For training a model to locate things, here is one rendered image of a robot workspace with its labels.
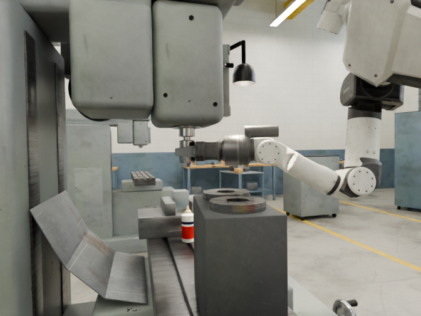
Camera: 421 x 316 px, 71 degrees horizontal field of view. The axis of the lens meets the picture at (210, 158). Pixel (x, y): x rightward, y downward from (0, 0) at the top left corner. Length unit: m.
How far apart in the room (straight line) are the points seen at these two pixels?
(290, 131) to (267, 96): 1.16
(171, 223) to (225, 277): 0.57
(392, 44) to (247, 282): 0.58
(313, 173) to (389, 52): 0.34
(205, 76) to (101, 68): 0.26
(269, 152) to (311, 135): 7.98
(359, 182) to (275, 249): 0.48
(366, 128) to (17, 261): 0.90
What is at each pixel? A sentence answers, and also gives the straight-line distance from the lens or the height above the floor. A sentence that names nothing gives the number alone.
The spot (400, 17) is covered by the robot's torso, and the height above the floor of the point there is 1.50.
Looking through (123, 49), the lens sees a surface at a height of 1.48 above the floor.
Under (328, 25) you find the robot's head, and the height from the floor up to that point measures 1.58.
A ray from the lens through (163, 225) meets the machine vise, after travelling 0.98.
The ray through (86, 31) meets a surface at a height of 1.52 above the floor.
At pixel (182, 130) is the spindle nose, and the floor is 1.30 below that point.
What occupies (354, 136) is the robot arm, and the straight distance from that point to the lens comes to 0.94.
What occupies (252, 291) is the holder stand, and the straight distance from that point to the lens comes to 0.46.
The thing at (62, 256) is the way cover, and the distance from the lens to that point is 0.77.
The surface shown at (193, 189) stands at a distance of 6.77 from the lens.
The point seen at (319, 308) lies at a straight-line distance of 1.05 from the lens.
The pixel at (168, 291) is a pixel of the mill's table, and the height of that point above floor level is 0.96.
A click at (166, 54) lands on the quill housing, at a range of 0.80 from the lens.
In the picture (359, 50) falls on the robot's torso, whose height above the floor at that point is 1.47.
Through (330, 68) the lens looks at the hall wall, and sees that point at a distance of 9.38.
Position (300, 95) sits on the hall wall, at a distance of 8.70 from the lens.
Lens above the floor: 1.24
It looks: 2 degrees down
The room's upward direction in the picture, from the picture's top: 1 degrees counter-clockwise
